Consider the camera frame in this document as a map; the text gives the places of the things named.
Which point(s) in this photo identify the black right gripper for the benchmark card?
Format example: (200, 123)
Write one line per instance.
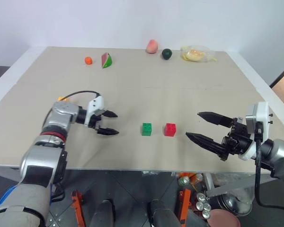
(237, 142)

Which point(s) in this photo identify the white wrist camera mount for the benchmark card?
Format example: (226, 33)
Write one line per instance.
(260, 118)
(95, 104)

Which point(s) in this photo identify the clear bag with bread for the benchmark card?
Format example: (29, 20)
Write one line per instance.
(196, 54)

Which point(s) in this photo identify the yellow toy cube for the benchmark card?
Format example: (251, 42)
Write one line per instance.
(62, 98)

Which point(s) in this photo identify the reddish brown round disc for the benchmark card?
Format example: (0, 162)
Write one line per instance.
(223, 218)

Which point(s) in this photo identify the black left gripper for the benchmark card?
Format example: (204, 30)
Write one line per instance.
(94, 124)

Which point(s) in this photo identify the silver drink can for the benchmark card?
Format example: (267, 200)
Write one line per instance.
(200, 196)
(199, 205)
(207, 206)
(206, 214)

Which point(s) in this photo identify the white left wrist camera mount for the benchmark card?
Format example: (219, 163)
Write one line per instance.
(95, 104)

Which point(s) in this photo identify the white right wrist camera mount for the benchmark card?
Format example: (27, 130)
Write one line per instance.
(260, 118)

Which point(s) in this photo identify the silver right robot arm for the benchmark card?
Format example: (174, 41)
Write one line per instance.
(280, 153)

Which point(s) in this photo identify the toy watermelon slice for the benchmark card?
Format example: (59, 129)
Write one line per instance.
(107, 61)

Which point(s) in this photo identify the green toy cube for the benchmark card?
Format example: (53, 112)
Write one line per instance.
(146, 129)

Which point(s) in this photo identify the toy peach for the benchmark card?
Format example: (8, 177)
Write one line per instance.
(152, 46)

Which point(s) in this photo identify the dark green toy watermelon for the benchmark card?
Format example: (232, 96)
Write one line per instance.
(166, 54)

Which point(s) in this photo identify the orange clamp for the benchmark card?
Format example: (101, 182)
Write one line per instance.
(77, 205)
(185, 203)

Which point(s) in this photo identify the white table frame leg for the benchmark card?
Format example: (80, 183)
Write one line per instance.
(229, 186)

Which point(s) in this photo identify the small orange toy fruit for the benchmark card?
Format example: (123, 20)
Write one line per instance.
(88, 60)

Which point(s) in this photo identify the black round bowl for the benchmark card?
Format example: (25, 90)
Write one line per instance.
(234, 204)

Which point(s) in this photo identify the dark rounded shape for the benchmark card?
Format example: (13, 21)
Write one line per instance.
(162, 214)

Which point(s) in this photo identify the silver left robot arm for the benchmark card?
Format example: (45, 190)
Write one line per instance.
(41, 160)

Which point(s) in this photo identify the green drink can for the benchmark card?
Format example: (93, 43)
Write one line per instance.
(183, 180)

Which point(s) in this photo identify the red toy cube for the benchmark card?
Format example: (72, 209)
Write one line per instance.
(170, 129)

